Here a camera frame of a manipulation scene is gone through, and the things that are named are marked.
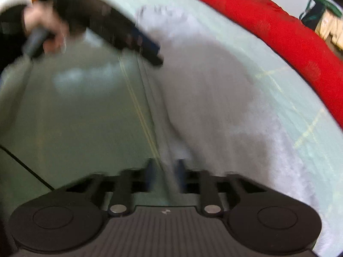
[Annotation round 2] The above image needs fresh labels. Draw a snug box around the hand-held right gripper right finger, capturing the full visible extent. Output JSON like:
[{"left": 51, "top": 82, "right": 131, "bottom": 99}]
[{"left": 174, "top": 159, "right": 268, "bottom": 217}]

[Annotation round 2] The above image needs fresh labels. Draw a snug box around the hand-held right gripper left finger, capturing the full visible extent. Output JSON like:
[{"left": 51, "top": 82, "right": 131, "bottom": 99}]
[{"left": 64, "top": 158, "right": 158, "bottom": 217}]

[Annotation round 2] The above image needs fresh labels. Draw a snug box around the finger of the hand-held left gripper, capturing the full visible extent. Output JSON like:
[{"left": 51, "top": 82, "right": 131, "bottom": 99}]
[{"left": 120, "top": 25, "right": 164, "bottom": 66}]

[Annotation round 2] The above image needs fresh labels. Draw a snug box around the grey sweatshirt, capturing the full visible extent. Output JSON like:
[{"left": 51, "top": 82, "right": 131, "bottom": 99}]
[{"left": 135, "top": 4, "right": 333, "bottom": 257}]

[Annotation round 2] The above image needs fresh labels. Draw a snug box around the cardboard box with yellow clothes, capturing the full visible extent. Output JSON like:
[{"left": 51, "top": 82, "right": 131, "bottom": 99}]
[{"left": 316, "top": 13, "right": 343, "bottom": 49}]

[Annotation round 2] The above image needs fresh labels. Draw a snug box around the person's left hand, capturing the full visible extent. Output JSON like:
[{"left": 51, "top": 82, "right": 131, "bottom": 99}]
[{"left": 24, "top": 1, "right": 71, "bottom": 55}]

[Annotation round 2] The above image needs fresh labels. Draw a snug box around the red quilt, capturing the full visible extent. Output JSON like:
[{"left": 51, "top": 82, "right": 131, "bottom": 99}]
[{"left": 165, "top": 0, "right": 343, "bottom": 129}]

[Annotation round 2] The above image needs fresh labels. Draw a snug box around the green chair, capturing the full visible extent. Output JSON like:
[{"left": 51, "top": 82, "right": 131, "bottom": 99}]
[{"left": 300, "top": 0, "right": 343, "bottom": 33}]

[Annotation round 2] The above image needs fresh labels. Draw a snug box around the left hand-held gripper cable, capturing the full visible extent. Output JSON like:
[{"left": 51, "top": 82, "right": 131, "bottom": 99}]
[{"left": 0, "top": 145, "right": 55, "bottom": 191}]

